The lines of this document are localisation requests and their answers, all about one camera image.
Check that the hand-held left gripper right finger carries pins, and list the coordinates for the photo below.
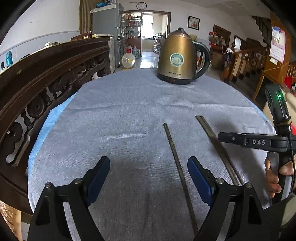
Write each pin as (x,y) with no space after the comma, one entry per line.
(200,183)

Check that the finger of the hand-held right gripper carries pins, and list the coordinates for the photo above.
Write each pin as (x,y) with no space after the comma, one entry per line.
(240,140)

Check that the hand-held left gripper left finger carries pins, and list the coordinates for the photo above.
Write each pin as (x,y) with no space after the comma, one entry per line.
(99,180)

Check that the pair of dark chopsticks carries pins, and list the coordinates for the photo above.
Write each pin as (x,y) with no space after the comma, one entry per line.
(230,166)

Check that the dark metal chopstick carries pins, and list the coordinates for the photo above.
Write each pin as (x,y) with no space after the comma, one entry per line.
(226,166)
(175,160)

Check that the person's right forearm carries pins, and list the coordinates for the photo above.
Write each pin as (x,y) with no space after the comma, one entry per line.
(288,213)

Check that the person's right hand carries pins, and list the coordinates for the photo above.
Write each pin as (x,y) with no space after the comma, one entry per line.
(272,178)

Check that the wooden stair railing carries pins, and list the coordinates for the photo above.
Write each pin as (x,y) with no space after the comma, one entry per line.
(245,60)

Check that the grey tablecloth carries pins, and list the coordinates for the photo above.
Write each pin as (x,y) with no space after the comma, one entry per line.
(127,115)

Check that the blue under cloth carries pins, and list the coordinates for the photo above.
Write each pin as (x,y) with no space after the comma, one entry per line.
(53,115)

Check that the gold electric kettle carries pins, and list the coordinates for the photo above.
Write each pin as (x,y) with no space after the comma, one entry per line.
(178,60)

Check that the round electric heater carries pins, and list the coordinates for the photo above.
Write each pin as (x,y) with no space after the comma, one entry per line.
(128,60)

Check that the dark wooden chair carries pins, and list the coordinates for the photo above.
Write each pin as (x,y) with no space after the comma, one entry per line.
(81,36)

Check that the teal thermos bottle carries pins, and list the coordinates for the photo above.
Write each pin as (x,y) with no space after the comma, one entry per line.
(9,59)

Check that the kitchen shelf with jars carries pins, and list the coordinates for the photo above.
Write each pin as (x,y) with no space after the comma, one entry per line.
(132,25)

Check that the grey refrigerator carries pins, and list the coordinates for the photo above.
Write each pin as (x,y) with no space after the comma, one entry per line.
(106,20)

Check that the wall calendar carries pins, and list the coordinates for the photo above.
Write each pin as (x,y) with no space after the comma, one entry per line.
(277,48)

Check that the framed wall picture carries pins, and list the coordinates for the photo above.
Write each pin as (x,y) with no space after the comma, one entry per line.
(193,23)

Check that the round wall clock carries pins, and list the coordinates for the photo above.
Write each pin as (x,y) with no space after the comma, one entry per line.
(141,5)

